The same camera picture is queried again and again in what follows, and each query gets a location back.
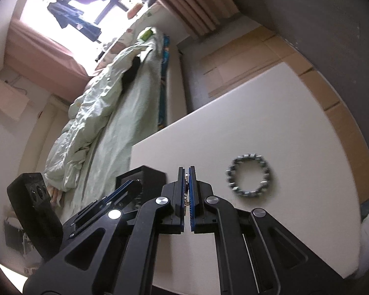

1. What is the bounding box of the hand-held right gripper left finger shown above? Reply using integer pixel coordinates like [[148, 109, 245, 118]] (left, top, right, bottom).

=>
[[23, 166, 185, 295]]

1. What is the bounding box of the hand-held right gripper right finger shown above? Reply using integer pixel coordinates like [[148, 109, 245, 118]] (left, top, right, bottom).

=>
[[189, 166, 336, 295]]

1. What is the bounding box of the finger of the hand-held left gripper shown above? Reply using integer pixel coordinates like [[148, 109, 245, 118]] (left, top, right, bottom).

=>
[[61, 179, 143, 240]]

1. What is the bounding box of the black jewelry box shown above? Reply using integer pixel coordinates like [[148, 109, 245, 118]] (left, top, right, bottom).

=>
[[115, 165, 168, 214]]

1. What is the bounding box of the pink patterned pillow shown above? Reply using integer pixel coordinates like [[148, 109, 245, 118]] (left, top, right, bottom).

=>
[[49, 187, 63, 206]]

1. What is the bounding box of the light green bed sheet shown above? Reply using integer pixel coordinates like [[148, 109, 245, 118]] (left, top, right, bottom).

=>
[[71, 31, 169, 203]]

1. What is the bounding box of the light green duvet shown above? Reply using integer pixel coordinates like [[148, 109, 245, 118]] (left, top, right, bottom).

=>
[[45, 44, 156, 191]]

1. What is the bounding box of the cream headboard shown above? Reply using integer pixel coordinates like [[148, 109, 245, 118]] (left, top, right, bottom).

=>
[[28, 95, 71, 173]]

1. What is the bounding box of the white low table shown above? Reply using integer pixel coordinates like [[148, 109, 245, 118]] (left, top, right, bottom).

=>
[[131, 61, 362, 283]]

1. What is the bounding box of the black item on bed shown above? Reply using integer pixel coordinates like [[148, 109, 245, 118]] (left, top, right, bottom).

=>
[[121, 56, 142, 88]]

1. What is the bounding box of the green packet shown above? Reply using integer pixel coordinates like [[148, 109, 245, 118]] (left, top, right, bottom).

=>
[[138, 28, 155, 41]]

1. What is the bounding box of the patterned window seat cushion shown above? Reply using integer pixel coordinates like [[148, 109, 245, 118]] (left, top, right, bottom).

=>
[[94, 3, 163, 71]]

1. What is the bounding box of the dark hanging shirt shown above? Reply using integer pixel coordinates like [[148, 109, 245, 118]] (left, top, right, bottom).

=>
[[47, 1, 102, 42]]

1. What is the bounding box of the orange plush toy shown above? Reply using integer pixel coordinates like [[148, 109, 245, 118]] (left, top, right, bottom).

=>
[[127, 4, 142, 19]]

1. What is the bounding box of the dark grey wardrobe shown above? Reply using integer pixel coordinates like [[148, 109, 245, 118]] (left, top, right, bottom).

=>
[[215, 0, 369, 191]]

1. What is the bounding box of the silver link bracelet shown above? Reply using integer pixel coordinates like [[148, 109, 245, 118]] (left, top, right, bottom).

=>
[[226, 153, 274, 198]]

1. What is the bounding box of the dark window frame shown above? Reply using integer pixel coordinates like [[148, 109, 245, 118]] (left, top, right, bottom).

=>
[[94, 0, 128, 25]]

